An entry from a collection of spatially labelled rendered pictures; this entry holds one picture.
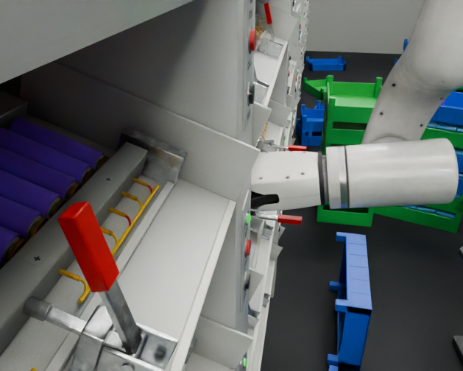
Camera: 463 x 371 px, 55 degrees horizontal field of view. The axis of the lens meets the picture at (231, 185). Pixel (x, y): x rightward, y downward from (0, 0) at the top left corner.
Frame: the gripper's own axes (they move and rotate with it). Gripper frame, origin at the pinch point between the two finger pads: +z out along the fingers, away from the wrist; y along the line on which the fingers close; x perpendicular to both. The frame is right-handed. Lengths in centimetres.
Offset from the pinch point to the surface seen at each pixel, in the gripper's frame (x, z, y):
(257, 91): -12.9, -8.1, 0.0
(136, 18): -26.7, -10.1, 38.8
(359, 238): 45, -23, -51
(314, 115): 54, -9, -182
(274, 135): 8.0, -4.6, -38.5
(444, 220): 67, -55, -92
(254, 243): 8.3, -5.1, 2.8
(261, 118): -14.3, -10.5, 14.9
